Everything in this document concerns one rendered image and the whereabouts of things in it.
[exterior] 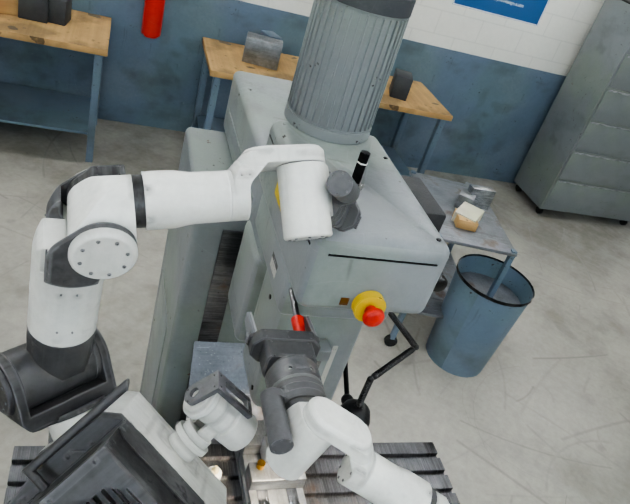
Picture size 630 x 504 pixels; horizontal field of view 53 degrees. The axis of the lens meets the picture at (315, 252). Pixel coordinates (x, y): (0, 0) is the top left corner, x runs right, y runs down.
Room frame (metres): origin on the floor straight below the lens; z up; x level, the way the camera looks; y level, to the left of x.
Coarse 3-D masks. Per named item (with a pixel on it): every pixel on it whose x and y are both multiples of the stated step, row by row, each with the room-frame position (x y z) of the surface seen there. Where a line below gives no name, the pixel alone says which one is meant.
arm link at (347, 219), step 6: (354, 204) 0.89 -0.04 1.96; (342, 210) 0.81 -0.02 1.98; (348, 210) 0.87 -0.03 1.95; (354, 210) 0.88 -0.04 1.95; (360, 210) 0.90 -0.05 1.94; (342, 216) 0.85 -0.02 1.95; (348, 216) 0.88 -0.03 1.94; (354, 216) 0.88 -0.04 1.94; (360, 216) 0.90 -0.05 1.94; (336, 222) 0.82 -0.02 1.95; (342, 222) 0.86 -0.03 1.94; (348, 222) 0.87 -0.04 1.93; (354, 222) 0.87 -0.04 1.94; (336, 228) 0.87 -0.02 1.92; (342, 228) 0.87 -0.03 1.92; (348, 228) 0.87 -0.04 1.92; (354, 228) 0.88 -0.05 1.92
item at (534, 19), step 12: (456, 0) 5.88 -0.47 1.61; (468, 0) 5.93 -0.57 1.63; (480, 0) 5.97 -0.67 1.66; (492, 0) 6.01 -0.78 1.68; (504, 0) 6.06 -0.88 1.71; (516, 0) 6.10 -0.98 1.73; (528, 0) 6.15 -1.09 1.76; (540, 0) 6.19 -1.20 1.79; (492, 12) 6.03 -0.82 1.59; (504, 12) 6.08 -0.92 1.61; (516, 12) 6.12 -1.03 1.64; (528, 12) 6.17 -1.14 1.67; (540, 12) 6.22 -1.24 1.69
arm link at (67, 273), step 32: (64, 192) 0.66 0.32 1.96; (64, 224) 0.62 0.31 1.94; (96, 224) 0.58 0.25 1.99; (32, 256) 0.59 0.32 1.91; (64, 256) 0.56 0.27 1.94; (96, 256) 0.57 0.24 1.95; (128, 256) 0.58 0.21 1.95; (32, 288) 0.59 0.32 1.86; (64, 288) 0.58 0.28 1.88; (96, 288) 0.61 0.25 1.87; (32, 320) 0.59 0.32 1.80; (64, 320) 0.59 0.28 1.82; (96, 320) 0.63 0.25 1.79
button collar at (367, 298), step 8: (360, 296) 0.91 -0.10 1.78; (368, 296) 0.91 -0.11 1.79; (376, 296) 0.91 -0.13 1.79; (352, 304) 0.91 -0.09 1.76; (360, 304) 0.90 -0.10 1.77; (368, 304) 0.90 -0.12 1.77; (376, 304) 0.91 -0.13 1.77; (384, 304) 0.92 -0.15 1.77; (360, 312) 0.90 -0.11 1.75; (360, 320) 0.90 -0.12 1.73
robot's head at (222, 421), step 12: (216, 408) 0.65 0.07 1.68; (228, 408) 0.66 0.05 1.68; (192, 420) 0.66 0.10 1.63; (204, 420) 0.64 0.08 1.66; (216, 420) 0.64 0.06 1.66; (228, 420) 0.65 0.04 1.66; (240, 420) 0.66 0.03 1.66; (252, 420) 0.68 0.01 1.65; (192, 432) 0.63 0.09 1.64; (204, 432) 0.64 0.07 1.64; (216, 432) 0.65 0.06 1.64; (228, 432) 0.64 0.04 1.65; (240, 432) 0.65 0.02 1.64; (252, 432) 0.67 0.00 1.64; (192, 444) 0.62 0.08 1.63; (204, 444) 0.63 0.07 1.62; (228, 444) 0.65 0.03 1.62; (240, 444) 0.65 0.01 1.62
